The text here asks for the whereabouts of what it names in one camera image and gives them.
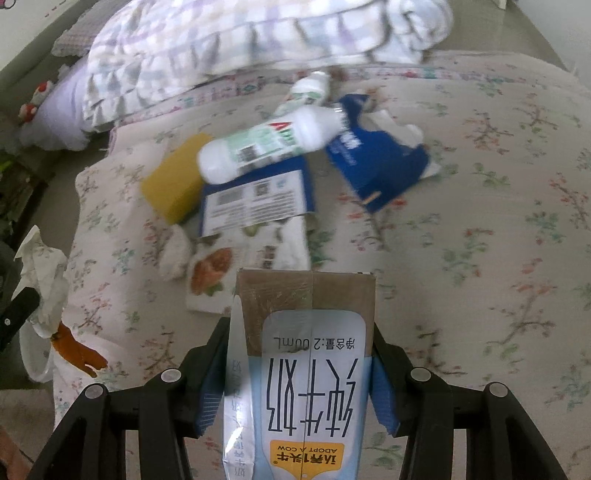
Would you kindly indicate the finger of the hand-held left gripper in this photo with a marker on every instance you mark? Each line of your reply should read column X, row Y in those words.
column 18, row 314

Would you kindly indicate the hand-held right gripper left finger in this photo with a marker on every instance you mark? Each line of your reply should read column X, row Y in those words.
column 210, row 401

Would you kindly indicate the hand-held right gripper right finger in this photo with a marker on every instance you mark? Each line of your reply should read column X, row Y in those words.
column 385, row 401

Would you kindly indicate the white plastic bag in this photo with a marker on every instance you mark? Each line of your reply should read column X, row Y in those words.
column 39, row 277

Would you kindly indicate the blue white milk carton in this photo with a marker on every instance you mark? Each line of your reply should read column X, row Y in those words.
column 314, row 392

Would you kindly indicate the small white bottle green label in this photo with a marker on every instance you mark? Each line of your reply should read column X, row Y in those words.
column 307, row 90

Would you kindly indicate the orange wrapper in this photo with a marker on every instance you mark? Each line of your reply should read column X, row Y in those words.
column 76, row 350

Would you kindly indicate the white food picture packet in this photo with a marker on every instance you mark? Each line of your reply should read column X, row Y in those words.
column 221, row 267

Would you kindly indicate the crumpled white tissue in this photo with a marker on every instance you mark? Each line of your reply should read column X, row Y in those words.
column 175, row 256

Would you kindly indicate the yellow sponge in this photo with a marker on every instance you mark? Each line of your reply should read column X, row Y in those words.
column 175, row 180

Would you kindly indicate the lavender pillow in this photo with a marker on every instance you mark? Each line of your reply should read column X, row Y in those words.
column 60, row 110

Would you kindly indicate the flat blue white box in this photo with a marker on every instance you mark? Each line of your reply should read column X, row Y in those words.
column 258, row 198

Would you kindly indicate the red white plush toy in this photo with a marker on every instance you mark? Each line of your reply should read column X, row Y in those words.
column 39, row 92

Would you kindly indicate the torn blue carton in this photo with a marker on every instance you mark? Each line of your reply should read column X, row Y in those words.
column 378, row 161

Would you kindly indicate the large white bottle green label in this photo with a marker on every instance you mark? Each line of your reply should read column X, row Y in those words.
column 258, row 147

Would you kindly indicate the grey checked pillow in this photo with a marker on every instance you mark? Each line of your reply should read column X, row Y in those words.
column 78, row 32

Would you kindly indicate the checked duvet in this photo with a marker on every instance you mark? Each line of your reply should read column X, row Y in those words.
column 207, row 37

